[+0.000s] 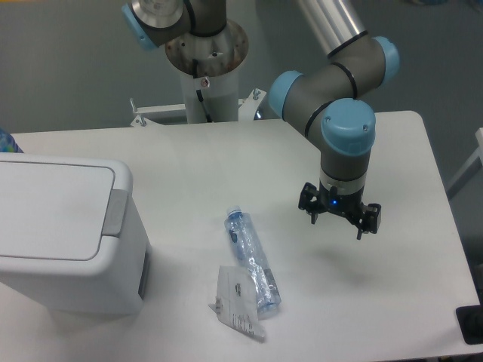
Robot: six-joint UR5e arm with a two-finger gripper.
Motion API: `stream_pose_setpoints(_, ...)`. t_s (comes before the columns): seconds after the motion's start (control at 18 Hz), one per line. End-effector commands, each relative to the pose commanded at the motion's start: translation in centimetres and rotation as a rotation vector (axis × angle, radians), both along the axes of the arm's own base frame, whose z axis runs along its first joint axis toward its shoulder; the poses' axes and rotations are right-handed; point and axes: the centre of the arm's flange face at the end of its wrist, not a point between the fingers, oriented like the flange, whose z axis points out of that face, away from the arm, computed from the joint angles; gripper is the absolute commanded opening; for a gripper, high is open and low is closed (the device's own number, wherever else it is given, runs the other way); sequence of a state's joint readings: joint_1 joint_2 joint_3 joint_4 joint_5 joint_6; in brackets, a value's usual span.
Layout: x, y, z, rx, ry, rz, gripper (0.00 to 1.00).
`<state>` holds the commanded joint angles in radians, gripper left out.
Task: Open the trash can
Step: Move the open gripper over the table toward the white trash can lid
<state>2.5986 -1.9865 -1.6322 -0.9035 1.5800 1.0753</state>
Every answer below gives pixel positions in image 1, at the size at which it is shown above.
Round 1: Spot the crumpled white paper wrapper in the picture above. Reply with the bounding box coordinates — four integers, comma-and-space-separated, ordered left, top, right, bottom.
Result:
209, 265, 266, 342

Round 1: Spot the white pedestal base frame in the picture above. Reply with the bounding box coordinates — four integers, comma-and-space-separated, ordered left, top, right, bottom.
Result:
130, 88, 267, 127

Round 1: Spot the white frame at right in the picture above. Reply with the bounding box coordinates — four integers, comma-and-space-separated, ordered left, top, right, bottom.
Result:
446, 127, 482, 200

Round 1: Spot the white trash can lid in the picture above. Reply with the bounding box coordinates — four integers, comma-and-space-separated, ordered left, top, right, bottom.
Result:
1, 158, 132, 261

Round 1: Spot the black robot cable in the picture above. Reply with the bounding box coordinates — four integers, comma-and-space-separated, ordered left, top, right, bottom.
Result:
191, 58, 213, 124

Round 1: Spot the black table clamp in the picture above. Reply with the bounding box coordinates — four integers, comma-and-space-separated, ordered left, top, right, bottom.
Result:
456, 305, 482, 345

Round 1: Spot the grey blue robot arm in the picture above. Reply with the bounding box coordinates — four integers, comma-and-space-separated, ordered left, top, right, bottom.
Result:
122, 1, 400, 235

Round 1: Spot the blue patterned object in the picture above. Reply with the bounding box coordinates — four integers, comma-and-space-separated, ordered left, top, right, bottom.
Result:
0, 129, 23, 153

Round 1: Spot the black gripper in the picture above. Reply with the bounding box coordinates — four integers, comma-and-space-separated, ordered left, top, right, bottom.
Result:
298, 179, 382, 241

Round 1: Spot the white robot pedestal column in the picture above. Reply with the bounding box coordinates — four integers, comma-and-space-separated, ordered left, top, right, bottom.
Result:
165, 20, 249, 122

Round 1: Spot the crushed clear plastic bottle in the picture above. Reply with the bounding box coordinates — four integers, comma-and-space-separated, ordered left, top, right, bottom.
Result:
224, 206, 281, 319

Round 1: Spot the white trash can body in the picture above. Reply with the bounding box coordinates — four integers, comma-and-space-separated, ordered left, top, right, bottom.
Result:
1, 153, 152, 314

